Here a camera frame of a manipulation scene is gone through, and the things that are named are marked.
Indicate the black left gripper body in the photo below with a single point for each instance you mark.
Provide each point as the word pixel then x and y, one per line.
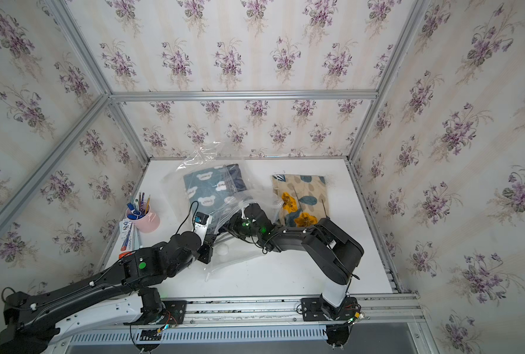
pixel 206 252

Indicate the blue bear pattern blanket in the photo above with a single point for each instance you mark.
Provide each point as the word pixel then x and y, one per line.
pixel 213 187

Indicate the clear plastic vacuum bag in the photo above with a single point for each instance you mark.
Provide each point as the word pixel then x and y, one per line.
pixel 228 250

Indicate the beige floral fleece blanket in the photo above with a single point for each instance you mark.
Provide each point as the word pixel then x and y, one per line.
pixel 304 197

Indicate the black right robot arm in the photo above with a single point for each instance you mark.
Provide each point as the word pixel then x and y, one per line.
pixel 335 252

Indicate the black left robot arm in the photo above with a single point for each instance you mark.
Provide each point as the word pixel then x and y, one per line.
pixel 124 293

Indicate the pink pen cup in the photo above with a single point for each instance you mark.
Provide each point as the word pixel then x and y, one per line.
pixel 144 223

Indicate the white toothpaste box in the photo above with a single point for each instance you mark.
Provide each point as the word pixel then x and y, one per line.
pixel 129 236

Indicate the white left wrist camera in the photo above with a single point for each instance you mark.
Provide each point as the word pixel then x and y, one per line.
pixel 201 222

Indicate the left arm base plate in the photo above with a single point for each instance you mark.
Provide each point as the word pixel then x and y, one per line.
pixel 165 312

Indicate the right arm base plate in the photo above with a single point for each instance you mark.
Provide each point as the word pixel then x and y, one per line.
pixel 316 309

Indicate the aluminium mounting rail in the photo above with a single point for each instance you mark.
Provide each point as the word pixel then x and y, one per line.
pixel 237 311

